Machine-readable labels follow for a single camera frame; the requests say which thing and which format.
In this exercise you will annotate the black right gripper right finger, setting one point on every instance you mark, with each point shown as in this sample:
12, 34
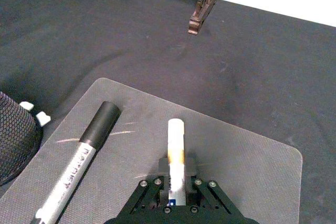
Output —
207, 195

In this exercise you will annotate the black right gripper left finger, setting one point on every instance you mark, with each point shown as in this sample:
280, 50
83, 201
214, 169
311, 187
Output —
149, 195

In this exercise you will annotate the white marker pen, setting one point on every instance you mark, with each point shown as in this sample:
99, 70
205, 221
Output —
176, 140

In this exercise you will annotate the grey textured mat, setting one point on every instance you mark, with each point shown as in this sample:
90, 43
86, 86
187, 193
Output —
236, 169

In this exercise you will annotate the black capped grey marker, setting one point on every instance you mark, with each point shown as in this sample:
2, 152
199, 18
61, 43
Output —
101, 127

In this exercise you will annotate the small white plastic piece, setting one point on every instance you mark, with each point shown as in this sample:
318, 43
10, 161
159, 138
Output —
43, 117

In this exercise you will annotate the black table cloth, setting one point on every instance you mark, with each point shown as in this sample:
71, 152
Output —
236, 64

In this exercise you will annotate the black mesh pen holder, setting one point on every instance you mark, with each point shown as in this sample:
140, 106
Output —
14, 140

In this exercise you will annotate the brown carved wooden stand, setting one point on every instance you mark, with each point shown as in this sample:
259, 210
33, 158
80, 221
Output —
203, 6

